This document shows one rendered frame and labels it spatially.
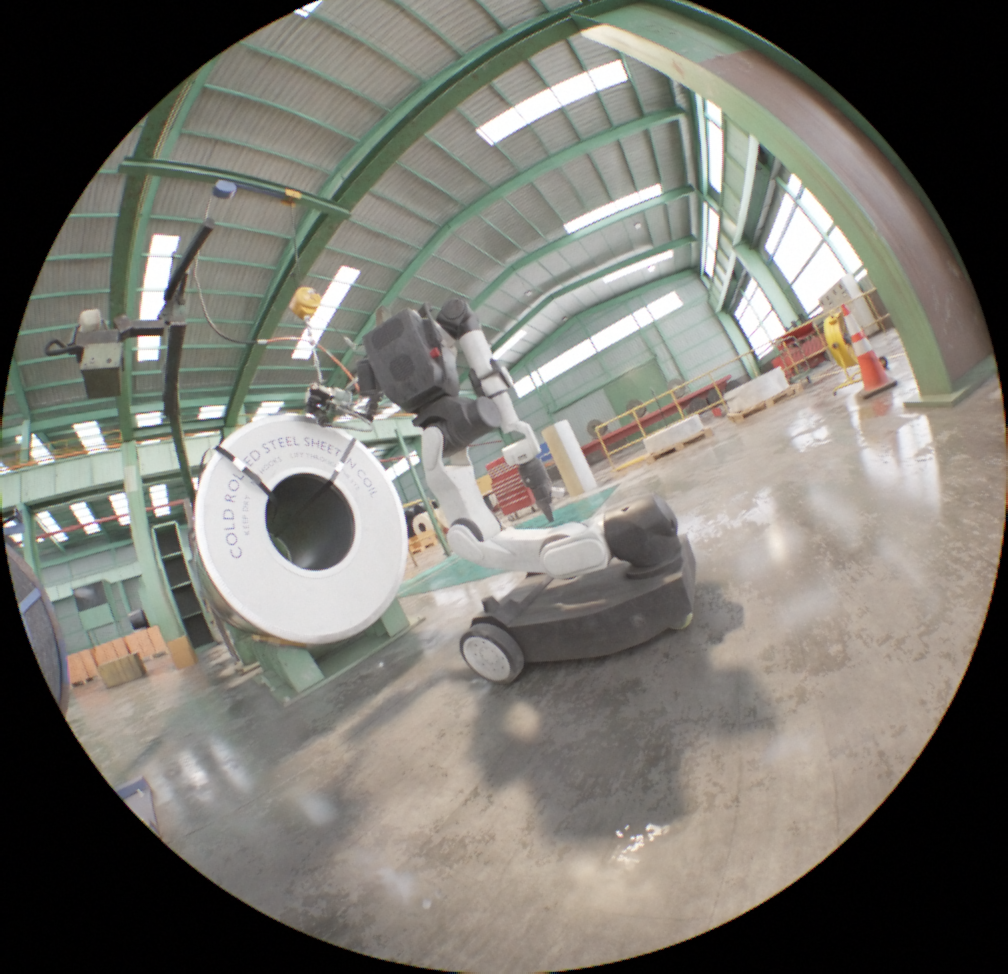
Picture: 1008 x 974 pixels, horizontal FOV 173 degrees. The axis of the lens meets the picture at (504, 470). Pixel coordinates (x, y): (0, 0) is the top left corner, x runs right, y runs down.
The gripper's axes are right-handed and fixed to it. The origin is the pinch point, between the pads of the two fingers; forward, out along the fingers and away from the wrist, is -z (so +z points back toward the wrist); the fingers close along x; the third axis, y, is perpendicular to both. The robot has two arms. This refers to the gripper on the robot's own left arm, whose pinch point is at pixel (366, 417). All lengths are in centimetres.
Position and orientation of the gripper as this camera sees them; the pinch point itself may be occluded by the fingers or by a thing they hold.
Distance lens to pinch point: 193.9
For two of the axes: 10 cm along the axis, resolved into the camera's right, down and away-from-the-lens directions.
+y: -6.8, -2.2, -7.0
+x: -6.1, -3.6, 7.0
